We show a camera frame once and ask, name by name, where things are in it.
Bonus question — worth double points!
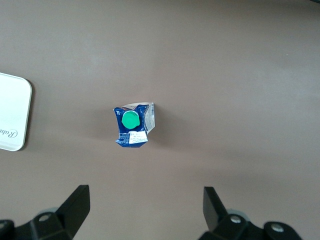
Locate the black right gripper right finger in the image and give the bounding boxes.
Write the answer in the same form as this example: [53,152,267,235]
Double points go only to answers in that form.
[198,186,302,240]

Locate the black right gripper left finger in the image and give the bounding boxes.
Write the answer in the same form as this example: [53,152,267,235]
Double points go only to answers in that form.
[0,184,90,240]

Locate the blue milk carton green cap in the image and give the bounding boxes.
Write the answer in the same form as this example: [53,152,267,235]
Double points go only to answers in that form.
[112,101,156,152]

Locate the cream rabbit print tray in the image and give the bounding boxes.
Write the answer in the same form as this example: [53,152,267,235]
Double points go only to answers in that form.
[0,72,33,152]

